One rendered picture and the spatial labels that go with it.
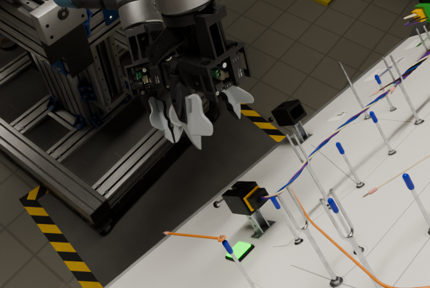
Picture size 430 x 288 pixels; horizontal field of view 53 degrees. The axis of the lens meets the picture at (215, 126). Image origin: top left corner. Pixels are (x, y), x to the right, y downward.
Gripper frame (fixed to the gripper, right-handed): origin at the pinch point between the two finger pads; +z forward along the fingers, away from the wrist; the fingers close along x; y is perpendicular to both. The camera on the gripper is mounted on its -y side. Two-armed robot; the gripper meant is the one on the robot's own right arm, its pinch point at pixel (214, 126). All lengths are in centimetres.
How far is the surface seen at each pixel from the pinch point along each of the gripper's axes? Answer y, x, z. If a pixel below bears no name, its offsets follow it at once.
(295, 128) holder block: -11.2, 29.5, 23.9
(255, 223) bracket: 4.7, -1.1, 18.2
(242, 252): 6.2, -6.4, 19.3
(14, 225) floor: -133, -26, 80
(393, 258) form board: 29.5, -1.1, 9.4
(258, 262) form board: 10.4, -6.9, 18.3
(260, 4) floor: -149, 165, 61
